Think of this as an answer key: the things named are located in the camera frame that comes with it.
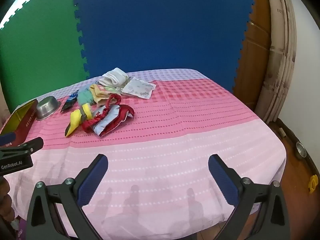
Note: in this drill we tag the pink checked tablecloth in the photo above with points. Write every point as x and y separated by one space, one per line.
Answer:
175 130

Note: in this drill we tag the dark blue packet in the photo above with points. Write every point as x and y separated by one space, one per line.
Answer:
68 102

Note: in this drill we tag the yellow pink patterned cloth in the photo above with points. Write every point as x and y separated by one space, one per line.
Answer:
100 93

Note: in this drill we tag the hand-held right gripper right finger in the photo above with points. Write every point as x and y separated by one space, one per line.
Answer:
222 177

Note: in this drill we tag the beige patterned folded board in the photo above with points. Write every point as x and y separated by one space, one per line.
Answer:
280 67

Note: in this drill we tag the teal cloth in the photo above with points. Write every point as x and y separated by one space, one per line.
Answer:
85 97

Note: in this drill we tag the yellow plastic toy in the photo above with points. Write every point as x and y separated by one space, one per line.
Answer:
313 183

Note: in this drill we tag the brown wooden door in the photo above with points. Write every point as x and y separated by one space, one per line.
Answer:
257 55

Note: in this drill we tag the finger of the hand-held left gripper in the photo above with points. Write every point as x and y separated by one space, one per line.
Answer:
27 147
7 138

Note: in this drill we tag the red-trimmed light blue cloth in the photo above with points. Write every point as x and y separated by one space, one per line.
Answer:
112 120

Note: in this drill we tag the person's left hand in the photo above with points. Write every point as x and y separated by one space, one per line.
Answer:
4 200

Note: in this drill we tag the patterned plastic packet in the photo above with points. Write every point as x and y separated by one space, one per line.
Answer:
138 88

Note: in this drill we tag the green foam mat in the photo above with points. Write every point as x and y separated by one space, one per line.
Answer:
37 42

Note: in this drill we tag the yellow black cloth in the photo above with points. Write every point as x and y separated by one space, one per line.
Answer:
75 120

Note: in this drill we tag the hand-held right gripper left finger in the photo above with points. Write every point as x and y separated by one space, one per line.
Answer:
91 180

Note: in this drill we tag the small beige floor object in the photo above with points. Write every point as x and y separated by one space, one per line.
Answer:
282 132

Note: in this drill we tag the white towel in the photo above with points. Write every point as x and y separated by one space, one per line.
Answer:
115 77

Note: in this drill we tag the metal floor bowl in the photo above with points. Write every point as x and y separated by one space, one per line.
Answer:
300 151

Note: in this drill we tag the blue foam mat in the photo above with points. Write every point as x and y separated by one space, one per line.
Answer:
162 30

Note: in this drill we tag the red box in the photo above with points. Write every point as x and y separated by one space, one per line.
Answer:
25 125

